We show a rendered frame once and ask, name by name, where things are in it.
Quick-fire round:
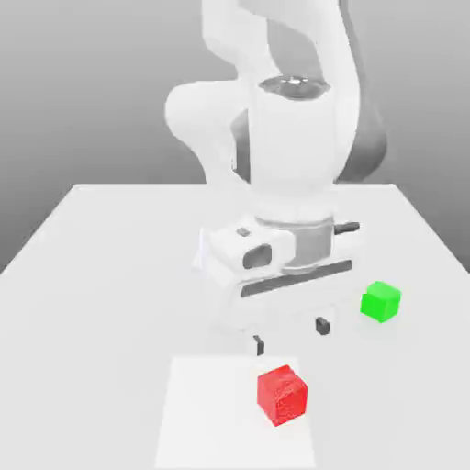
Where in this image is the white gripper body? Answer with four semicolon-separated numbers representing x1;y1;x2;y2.
219;259;358;333

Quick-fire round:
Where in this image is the small red cube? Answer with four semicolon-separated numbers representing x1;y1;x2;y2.
256;364;309;428

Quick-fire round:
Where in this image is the small green cube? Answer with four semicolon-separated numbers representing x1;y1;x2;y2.
359;280;403;325

